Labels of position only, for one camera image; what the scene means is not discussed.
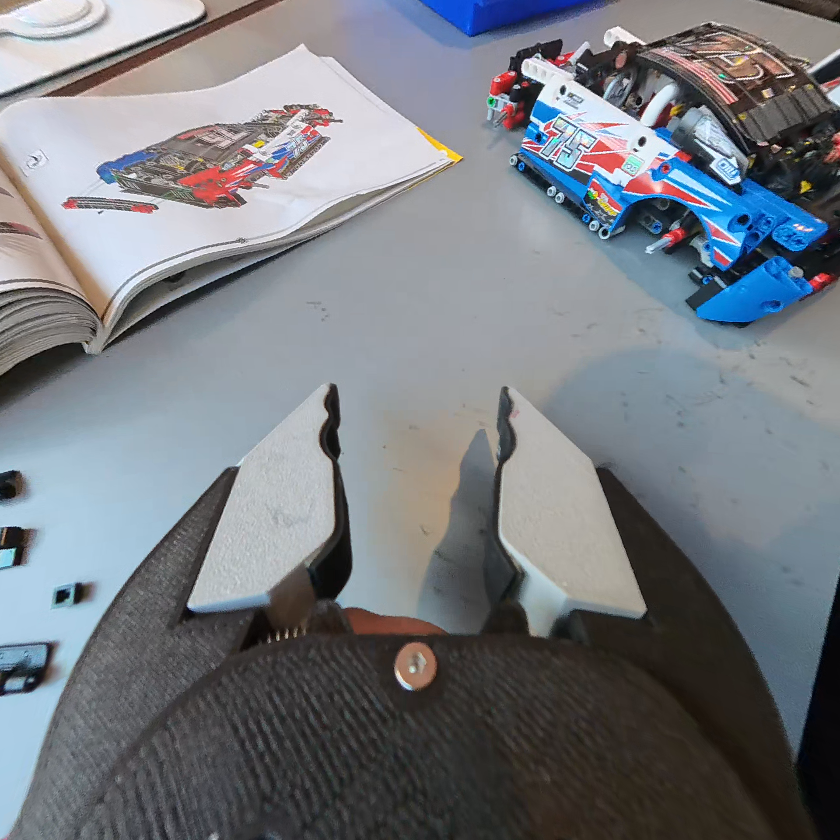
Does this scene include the black hinge plate brick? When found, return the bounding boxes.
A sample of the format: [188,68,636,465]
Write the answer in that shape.
[0,642,53,697]

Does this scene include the instruction booklet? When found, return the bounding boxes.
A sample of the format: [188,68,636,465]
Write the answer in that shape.
[0,42,463,378]

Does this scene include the blue plastic bin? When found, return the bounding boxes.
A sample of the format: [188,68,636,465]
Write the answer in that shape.
[416,0,618,37]

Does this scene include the grey desk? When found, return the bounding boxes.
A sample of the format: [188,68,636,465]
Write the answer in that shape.
[0,0,840,788]

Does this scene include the red blue black brick car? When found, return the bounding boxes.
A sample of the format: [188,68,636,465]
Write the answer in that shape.
[486,21,840,327]

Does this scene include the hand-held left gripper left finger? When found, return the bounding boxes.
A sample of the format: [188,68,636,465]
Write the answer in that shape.
[187,384,352,631]

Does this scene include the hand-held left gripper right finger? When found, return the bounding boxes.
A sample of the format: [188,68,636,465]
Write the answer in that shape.
[486,386,647,637]

